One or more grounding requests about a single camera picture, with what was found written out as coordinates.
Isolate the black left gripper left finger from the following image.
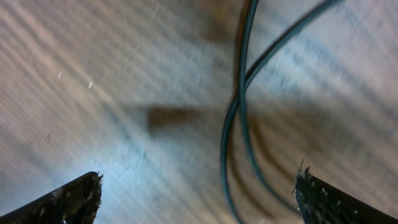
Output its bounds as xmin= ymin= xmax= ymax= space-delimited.
xmin=1 ymin=172 xmax=103 ymax=224

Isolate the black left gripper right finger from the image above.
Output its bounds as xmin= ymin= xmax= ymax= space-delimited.
xmin=294 ymin=167 xmax=397 ymax=224

